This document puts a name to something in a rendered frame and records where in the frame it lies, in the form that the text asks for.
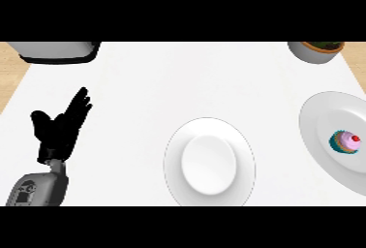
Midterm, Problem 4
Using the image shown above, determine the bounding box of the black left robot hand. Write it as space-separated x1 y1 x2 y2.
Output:
30 86 95 164

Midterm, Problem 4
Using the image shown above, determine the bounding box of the white oval plate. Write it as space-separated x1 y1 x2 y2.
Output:
163 116 257 207

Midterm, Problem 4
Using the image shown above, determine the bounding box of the white round plate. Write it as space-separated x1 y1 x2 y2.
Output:
297 91 366 197

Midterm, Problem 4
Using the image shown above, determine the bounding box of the pink frosted cupcake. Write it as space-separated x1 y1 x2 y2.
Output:
328 129 364 155

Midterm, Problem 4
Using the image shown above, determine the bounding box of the white appliance with black base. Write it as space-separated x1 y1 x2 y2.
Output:
5 42 104 65

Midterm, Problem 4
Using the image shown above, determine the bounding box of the grey plant pot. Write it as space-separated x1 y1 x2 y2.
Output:
287 42 346 65

